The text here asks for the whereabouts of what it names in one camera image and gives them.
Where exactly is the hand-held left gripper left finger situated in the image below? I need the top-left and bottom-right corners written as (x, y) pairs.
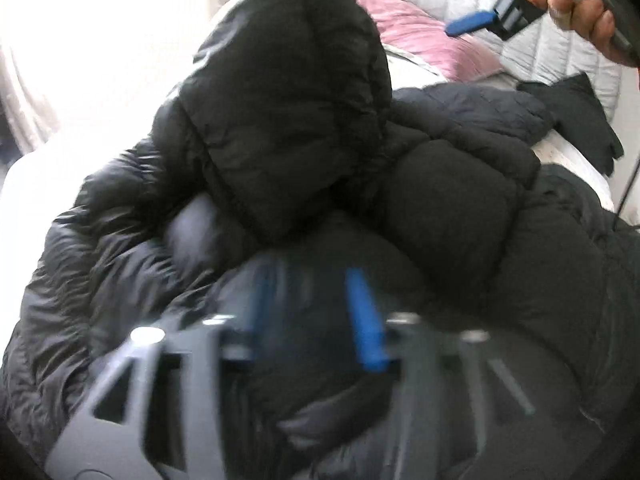
top-left (45, 259), bottom-right (277, 480)

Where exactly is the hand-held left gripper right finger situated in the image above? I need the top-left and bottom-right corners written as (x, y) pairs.
top-left (344, 267), bottom-right (538, 480)

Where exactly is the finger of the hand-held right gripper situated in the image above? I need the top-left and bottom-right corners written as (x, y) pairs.
top-left (444, 9), bottom-right (497, 39)

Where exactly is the black puffer jacket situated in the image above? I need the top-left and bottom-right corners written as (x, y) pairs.
top-left (0, 0), bottom-right (640, 480)

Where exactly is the person's right hand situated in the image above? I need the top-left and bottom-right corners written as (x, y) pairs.
top-left (522, 0), bottom-right (640, 68)

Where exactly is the pink pillow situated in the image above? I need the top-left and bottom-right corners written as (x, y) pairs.
top-left (344, 0), bottom-right (504, 84)

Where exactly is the grey padded headboard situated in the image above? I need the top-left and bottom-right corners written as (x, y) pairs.
top-left (340, 0), bottom-right (624, 121)

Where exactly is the dark cloth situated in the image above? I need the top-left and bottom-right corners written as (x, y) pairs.
top-left (517, 72), bottom-right (625, 177)

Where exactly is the grey patterned curtain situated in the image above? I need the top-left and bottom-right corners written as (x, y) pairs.
top-left (0, 35), bottom-right (67, 162)

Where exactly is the thin black cable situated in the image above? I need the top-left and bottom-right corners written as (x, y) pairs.
top-left (616, 157), bottom-right (640, 222)

